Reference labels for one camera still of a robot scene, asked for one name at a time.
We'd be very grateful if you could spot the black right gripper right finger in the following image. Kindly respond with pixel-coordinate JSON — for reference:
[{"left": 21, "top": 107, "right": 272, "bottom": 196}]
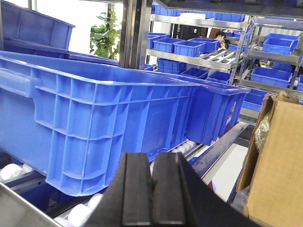
[{"left": 152, "top": 153, "right": 257, "bottom": 227}]

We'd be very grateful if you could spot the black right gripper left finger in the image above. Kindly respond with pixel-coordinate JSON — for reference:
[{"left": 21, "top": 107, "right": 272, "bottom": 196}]
[{"left": 84, "top": 152, "right": 152, "bottom": 227}]

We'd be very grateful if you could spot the small blue bin behind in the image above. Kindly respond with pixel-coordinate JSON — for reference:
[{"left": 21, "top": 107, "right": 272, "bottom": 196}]
[{"left": 151, "top": 70, "right": 250, "bottom": 146}]

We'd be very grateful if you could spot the large blue crate upper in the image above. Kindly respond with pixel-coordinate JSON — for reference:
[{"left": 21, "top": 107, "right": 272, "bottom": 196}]
[{"left": 0, "top": 51, "right": 198, "bottom": 196}]

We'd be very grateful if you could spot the brown cardboard box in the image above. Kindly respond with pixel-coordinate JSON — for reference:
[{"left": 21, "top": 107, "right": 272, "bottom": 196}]
[{"left": 237, "top": 91, "right": 303, "bottom": 227}]

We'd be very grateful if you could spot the person with black hair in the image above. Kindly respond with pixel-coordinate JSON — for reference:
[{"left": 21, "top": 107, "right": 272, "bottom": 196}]
[{"left": 214, "top": 30, "right": 230, "bottom": 49}]

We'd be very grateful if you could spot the green potted plant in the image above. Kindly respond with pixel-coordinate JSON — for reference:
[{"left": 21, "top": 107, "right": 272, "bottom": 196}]
[{"left": 90, "top": 3, "right": 120, "bottom": 60}]

